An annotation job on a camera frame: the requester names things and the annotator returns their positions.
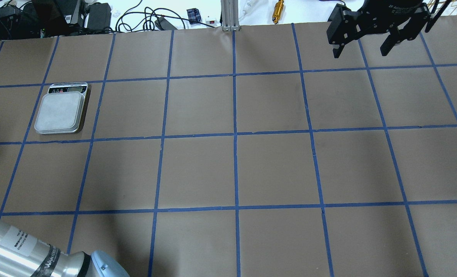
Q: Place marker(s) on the aluminium profile post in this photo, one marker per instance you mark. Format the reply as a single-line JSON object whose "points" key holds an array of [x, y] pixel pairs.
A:
{"points": [[230, 15]]}

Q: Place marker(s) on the white power strip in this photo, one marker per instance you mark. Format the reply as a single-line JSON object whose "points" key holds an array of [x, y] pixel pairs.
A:
{"points": [[247, 7]]}

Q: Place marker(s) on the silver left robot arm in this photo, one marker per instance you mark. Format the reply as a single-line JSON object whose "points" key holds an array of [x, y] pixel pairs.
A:
{"points": [[189, 175]]}

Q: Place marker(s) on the gold metal cylinder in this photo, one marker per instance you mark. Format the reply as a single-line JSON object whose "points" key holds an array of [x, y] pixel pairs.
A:
{"points": [[278, 11]]}

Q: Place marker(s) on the black power adapter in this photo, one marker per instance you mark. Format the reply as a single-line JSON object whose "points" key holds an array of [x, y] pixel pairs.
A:
{"points": [[99, 16]]}

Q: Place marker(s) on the black electronics pile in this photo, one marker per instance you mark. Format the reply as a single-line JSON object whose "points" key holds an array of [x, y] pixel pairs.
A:
{"points": [[41, 18]]}

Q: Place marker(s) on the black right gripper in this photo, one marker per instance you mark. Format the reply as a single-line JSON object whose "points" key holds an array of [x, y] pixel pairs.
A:
{"points": [[396, 6]]}

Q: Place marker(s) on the digital kitchen scale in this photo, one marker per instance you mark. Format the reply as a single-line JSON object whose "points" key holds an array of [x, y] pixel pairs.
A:
{"points": [[61, 108]]}

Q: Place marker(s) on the small blue box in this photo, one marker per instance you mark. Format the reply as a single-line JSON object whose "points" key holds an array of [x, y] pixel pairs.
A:
{"points": [[194, 16]]}

